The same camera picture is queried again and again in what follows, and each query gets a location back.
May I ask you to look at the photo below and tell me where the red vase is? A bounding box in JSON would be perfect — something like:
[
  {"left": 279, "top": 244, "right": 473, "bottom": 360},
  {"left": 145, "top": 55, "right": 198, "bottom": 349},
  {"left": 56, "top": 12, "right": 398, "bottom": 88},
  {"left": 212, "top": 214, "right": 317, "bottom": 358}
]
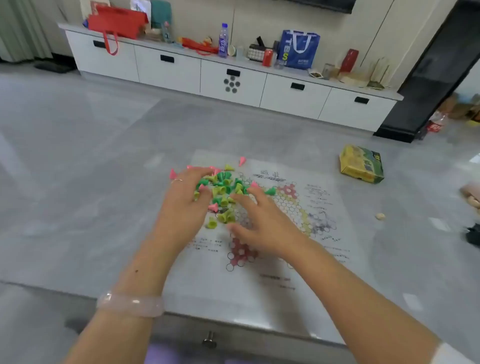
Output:
[{"left": 339, "top": 48, "right": 360, "bottom": 73}]

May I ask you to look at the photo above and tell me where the white printed card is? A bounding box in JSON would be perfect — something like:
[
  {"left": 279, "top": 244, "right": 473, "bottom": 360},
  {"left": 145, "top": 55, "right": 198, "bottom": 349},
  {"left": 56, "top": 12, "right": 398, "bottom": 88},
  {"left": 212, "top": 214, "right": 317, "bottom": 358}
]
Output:
[{"left": 130, "top": 0, "right": 152, "bottom": 23}]

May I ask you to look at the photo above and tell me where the pile of mixed cone pieces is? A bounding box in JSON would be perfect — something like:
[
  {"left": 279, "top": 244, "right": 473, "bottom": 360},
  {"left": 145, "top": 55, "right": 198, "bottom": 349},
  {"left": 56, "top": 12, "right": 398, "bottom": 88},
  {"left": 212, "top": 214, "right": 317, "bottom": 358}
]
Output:
[{"left": 168, "top": 156, "right": 278, "bottom": 230}]

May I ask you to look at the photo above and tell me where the black glass cabinet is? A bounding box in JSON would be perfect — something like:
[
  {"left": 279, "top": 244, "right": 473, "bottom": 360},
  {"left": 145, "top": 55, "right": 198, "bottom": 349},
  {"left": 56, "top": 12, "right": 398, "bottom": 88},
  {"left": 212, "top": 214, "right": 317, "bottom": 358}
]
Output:
[{"left": 374, "top": 0, "right": 480, "bottom": 143}]

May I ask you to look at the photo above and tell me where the round wooden box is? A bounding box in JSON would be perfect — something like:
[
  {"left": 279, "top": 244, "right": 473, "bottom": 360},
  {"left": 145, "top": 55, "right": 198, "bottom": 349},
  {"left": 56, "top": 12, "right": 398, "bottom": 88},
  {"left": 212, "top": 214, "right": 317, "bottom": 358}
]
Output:
[{"left": 337, "top": 73, "right": 370, "bottom": 88}]

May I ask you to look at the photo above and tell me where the red folded umbrella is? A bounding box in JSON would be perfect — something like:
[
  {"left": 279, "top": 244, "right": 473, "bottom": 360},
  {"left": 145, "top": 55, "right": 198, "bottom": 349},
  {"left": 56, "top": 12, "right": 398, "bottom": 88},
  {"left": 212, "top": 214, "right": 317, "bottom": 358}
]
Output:
[{"left": 176, "top": 36, "right": 219, "bottom": 56}]

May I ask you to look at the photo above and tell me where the black floor mat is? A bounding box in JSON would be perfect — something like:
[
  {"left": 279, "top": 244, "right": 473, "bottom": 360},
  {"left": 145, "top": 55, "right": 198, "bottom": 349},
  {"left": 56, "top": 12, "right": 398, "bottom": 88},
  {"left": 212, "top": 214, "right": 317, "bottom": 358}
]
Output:
[{"left": 34, "top": 60, "right": 78, "bottom": 74}]

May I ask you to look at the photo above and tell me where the person's left hand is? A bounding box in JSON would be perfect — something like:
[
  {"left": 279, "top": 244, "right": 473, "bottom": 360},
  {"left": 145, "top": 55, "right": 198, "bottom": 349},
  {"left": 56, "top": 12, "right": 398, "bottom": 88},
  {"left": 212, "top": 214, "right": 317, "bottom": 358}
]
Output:
[{"left": 151, "top": 166, "right": 220, "bottom": 260}]

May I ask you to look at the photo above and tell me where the red-label cola bottle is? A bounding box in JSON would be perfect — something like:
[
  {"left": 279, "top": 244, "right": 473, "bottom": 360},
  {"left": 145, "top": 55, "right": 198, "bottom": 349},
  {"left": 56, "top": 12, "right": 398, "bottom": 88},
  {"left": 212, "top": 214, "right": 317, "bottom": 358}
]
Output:
[{"left": 425, "top": 111, "right": 449, "bottom": 136}]

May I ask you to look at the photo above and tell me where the person's right hand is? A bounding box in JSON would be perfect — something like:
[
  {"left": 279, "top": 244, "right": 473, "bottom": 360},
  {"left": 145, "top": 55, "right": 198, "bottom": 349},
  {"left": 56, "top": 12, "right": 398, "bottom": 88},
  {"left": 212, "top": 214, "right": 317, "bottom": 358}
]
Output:
[{"left": 226, "top": 184, "right": 312, "bottom": 263}]

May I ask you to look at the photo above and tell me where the white sleeve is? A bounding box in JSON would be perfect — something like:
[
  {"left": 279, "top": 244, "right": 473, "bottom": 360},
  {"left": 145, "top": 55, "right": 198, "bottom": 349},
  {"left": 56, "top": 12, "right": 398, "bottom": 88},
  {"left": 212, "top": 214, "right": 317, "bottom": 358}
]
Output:
[{"left": 431, "top": 341, "right": 480, "bottom": 364}]

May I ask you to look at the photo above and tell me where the black television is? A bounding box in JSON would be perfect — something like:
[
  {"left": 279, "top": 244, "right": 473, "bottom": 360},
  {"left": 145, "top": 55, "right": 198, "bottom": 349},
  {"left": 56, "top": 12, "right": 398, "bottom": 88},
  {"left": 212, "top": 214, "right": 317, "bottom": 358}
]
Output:
[{"left": 273, "top": 0, "right": 357, "bottom": 15}]

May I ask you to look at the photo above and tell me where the white TV cabinet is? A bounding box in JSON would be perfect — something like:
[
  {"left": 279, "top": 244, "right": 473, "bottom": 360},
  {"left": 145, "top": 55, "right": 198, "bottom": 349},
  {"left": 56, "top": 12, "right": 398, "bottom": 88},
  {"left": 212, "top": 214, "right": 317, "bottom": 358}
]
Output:
[{"left": 58, "top": 22, "right": 404, "bottom": 133}]

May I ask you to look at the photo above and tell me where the yellow green cardboard box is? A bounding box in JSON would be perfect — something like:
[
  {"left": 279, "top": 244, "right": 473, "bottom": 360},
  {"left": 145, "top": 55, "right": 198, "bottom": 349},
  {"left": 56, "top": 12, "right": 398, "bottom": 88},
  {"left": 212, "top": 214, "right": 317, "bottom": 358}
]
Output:
[{"left": 339, "top": 144, "right": 385, "bottom": 185}]

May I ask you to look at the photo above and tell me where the black power adapter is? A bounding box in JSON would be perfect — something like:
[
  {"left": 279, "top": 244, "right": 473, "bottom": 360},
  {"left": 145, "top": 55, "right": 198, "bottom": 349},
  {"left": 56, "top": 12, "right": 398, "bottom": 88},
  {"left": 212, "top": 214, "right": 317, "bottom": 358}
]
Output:
[{"left": 464, "top": 223, "right": 480, "bottom": 248}]

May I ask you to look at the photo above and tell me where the person's left forearm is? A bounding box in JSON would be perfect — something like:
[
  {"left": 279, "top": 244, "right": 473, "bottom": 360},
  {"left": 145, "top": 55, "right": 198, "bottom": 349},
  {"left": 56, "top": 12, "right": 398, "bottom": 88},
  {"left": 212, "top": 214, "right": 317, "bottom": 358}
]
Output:
[{"left": 63, "top": 234, "right": 196, "bottom": 364}]

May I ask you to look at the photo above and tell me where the gold wire rack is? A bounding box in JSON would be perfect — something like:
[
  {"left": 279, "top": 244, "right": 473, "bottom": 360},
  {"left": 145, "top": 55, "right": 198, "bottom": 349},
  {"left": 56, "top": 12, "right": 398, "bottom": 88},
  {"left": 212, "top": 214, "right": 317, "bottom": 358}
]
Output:
[{"left": 366, "top": 56, "right": 391, "bottom": 90}]

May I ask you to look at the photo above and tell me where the black white checkered box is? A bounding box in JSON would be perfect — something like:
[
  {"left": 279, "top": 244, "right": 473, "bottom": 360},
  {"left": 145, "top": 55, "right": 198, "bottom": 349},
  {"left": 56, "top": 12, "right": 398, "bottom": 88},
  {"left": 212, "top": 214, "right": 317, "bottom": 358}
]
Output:
[{"left": 248, "top": 44, "right": 268, "bottom": 62}]

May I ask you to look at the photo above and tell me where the person's right forearm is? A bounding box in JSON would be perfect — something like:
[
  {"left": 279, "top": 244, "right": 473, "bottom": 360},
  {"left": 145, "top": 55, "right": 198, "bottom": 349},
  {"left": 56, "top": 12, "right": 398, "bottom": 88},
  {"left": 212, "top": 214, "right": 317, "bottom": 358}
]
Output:
[{"left": 284, "top": 238, "right": 442, "bottom": 364}]

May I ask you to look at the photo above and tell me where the red fabric bag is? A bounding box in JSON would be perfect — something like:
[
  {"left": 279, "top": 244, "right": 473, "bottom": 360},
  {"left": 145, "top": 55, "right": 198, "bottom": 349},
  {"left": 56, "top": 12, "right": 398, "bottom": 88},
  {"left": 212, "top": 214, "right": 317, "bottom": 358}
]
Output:
[{"left": 87, "top": 4, "right": 149, "bottom": 56}]

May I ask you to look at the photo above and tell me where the blue-label water bottle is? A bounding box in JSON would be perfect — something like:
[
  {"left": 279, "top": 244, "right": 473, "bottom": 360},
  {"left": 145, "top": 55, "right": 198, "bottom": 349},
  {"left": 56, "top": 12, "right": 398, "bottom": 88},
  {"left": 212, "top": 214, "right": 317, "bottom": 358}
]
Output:
[{"left": 218, "top": 23, "right": 230, "bottom": 59}]

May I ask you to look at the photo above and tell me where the grey-green curtain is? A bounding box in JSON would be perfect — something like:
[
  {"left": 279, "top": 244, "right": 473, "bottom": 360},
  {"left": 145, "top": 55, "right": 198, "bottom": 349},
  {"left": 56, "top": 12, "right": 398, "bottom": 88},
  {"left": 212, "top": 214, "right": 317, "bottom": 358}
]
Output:
[{"left": 0, "top": 0, "right": 53, "bottom": 63}]

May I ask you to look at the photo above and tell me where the pale pink jade bracelet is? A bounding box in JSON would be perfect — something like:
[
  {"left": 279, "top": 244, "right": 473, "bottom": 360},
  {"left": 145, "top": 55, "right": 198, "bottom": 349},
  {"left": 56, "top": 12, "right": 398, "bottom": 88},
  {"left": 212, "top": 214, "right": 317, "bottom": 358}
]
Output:
[{"left": 95, "top": 290, "right": 166, "bottom": 319}]

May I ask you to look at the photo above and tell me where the checkers board sheet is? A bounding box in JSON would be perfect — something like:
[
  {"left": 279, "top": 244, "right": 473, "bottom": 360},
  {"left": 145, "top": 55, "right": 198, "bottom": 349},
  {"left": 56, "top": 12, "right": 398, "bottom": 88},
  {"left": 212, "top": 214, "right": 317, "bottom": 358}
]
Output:
[{"left": 163, "top": 149, "right": 372, "bottom": 345}]

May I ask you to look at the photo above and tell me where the pink book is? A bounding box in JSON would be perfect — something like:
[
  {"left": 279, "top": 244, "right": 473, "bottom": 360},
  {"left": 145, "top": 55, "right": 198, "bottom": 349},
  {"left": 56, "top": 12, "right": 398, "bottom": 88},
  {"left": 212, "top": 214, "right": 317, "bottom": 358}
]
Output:
[{"left": 460, "top": 181, "right": 480, "bottom": 205}]

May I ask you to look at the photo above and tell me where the purple clothing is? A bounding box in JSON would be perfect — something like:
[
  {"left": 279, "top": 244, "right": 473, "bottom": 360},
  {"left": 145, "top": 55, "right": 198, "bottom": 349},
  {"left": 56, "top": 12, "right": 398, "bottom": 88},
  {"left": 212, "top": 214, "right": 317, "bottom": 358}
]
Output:
[{"left": 144, "top": 343, "right": 248, "bottom": 364}]

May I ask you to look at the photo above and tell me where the yellow black carton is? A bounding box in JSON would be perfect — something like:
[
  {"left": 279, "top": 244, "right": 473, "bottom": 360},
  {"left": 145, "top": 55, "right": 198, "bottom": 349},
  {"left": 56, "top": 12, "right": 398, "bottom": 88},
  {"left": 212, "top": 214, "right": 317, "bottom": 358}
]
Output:
[{"left": 464, "top": 101, "right": 480, "bottom": 124}]

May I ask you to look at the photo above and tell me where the blue tote bag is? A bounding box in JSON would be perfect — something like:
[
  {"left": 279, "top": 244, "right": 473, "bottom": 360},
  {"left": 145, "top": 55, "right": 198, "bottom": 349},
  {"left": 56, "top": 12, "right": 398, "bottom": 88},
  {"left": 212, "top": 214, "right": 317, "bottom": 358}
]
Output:
[{"left": 278, "top": 29, "right": 321, "bottom": 71}]

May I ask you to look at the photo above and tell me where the beige picture frame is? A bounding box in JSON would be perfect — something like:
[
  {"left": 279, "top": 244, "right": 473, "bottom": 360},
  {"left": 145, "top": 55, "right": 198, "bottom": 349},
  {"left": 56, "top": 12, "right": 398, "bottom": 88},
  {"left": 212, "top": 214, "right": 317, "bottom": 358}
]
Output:
[{"left": 79, "top": 0, "right": 112, "bottom": 20}]

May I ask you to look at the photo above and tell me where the teal cloth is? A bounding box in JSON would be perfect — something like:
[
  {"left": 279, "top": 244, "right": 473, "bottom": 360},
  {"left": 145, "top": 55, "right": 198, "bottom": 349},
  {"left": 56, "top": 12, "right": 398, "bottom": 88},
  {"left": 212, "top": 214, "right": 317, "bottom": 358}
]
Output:
[{"left": 149, "top": 0, "right": 173, "bottom": 31}]

